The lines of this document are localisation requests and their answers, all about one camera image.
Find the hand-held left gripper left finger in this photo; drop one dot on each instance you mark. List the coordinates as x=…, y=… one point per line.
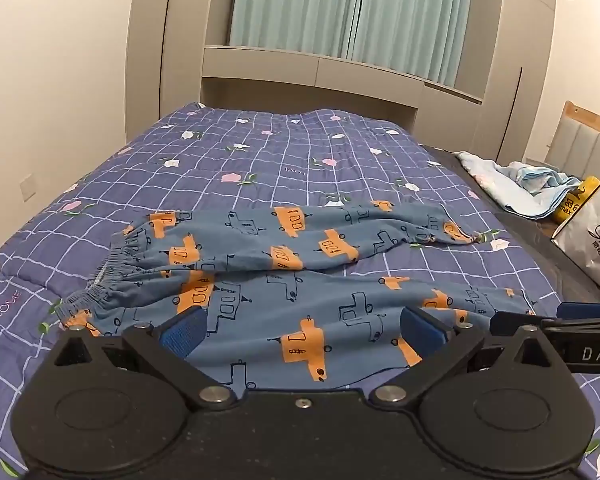
x=182, y=334

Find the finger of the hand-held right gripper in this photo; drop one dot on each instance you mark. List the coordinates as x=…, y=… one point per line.
x=587, y=309
x=510, y=321

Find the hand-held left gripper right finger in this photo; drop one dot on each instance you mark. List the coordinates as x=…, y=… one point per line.
x=422, y=330

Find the blue pants with orange trucks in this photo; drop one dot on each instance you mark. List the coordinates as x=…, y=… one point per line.
x=280, y=305

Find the white shopping bag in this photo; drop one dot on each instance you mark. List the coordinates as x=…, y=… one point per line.
x=592, y=245

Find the dark grey quilted mattress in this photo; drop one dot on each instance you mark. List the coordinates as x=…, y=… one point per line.
x=530, y=240

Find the yellow plastic bag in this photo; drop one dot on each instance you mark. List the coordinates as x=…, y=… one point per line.
x=575, y=200

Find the light blue crumpled cloth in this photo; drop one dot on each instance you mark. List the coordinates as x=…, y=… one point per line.
x=520, y=185

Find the wooden padded headboard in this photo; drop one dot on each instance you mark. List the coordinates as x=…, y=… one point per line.
x=587, y=142

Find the purple checked floral blanket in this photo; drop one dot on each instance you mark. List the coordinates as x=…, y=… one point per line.
x=290, y=160

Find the beige built-in wardrobe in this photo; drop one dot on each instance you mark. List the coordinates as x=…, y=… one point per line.
x=505, y=60

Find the teal window curtain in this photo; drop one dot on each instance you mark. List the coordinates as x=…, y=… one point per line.
x=340, y=10

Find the beige wall socket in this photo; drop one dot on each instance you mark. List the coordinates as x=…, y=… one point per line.
x=28, y=185

